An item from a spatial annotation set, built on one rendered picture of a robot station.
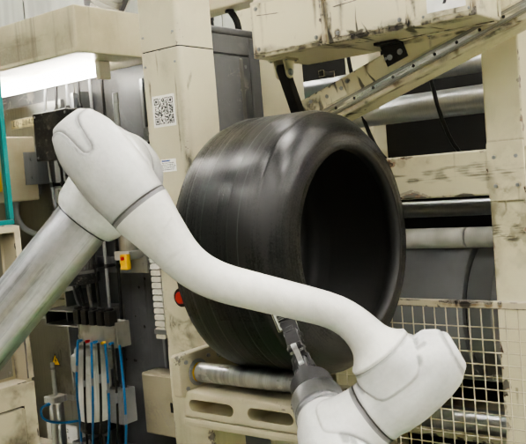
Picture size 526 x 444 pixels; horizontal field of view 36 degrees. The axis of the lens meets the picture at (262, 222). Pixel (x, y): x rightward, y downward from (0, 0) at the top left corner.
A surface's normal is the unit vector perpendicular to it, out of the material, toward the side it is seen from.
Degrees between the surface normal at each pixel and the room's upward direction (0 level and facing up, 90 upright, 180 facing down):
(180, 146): 90
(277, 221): 78
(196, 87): 90
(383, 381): 87
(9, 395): 90
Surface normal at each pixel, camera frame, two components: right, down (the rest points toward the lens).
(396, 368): -0.18, -0.07
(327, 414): -0.56, -0.70
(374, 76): -0.61, 0.09
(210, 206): -0.60, -0.28
